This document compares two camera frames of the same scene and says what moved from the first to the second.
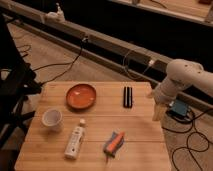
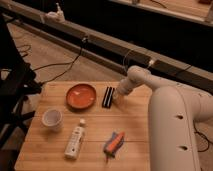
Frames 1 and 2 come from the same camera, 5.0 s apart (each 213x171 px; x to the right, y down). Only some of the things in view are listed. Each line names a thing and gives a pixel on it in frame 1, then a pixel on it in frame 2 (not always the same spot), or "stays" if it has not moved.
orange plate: (81, 96) stays
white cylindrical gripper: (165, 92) -> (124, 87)
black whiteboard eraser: (128, 97) -> (107, 99)
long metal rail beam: (107, 51) stays
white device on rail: (57, 17) stays
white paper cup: (52, 119) stays
